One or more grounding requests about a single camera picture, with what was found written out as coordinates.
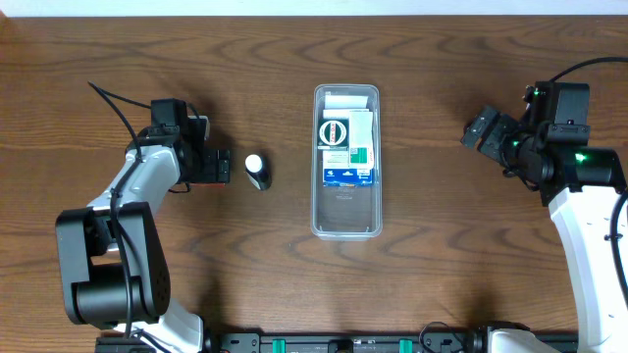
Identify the dark bottle white cap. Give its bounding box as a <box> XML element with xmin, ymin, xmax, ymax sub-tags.
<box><xmin>244</xmin><ymin>154</ymin><xmax>272</xmax><ymax>191</ymax></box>

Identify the white green medicine box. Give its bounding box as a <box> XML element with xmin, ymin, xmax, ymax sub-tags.
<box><xmin>348</xmin><ymin>111</ymin><xmax>375</xmax><ymax>170</ymax></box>

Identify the green square box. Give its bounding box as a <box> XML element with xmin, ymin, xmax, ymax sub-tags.
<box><xmin>316</xmin><ymin>119</ymin><xmax>349</xmax><ymax>150</ymax></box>

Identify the blue medicine box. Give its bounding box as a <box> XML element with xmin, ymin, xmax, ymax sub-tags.
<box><xmin>320</xmin><ymin>109</ymin><xmax>375</xmax><ymax>187</ymax></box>

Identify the red Panadol box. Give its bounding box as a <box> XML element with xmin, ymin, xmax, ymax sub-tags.
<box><xmin>188</xmin><ymin>182</ymin><xmax>227</xmax><ymax>188</ymax></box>

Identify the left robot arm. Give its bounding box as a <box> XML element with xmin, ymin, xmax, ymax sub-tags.
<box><xmin>55</xmin><ymin>99</ymin><xmax>231</xmax><ymax>353</ymax></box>

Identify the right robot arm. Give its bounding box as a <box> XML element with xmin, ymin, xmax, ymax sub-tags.
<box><xmin>461</xmin><ymin>80</ymin><xmax>627</xmax><ymax>352</ymax></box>

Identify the clear plastic container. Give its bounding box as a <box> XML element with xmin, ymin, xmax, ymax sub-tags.
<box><xmin>311</xmin><ymin>83</ymin><xmax>383</xmax><ymax>241</ymax></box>

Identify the left black cable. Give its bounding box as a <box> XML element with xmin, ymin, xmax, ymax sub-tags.
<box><xmin>86</xmin><ymin>80</ymin><xmax>207</xmax><ymax>339</ymax></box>

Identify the black cable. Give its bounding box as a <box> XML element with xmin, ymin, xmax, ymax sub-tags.
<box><xmin>549</xmin><ymin>56</ymin><xmax>628</xmax><ymax>295</ymax></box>
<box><xmin>86</xmin><ymin>80</ymin><xmax>207</xmax><ymax>339</ymax></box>

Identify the right black cable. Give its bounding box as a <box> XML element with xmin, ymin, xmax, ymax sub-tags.
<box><xmin>549</xmin><ymin>56</ymin><xmax>628</xmax><ymax>295</ymax></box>

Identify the black mounting rail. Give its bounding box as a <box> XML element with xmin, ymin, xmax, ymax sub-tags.
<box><xmin>94</xmin><ymin>331</ymin><xmax>578</xmax><ymax>353</ymax></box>

